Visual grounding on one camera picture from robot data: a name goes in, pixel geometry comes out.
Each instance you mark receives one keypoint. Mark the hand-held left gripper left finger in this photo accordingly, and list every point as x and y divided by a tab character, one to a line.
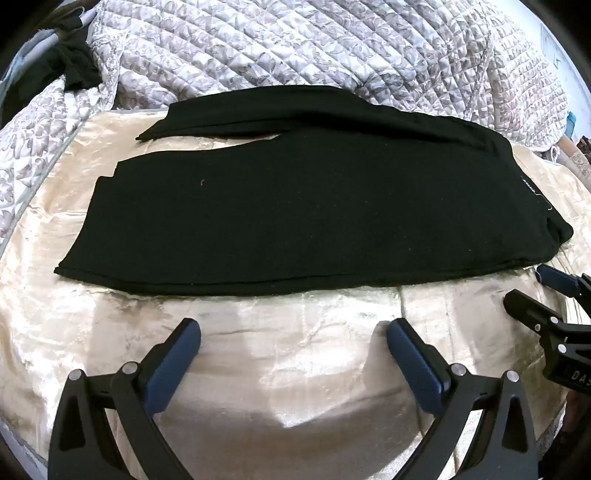
170	367

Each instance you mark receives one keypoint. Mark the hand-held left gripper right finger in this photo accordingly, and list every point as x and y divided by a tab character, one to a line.
415	367

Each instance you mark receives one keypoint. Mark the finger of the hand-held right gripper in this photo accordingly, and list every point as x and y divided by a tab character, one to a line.
561	279
535	314

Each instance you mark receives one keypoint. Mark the black pants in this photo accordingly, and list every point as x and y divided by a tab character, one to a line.
300	207

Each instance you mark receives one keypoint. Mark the cream satin bed sheet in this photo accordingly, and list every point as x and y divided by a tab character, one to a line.
286	369

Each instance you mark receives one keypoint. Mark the blue bottle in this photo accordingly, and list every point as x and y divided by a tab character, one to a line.
572	125

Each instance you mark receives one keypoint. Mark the dark cloth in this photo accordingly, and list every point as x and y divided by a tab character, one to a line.
77	64

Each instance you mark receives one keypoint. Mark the quilted floral blanket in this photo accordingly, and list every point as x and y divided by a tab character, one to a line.
277	46

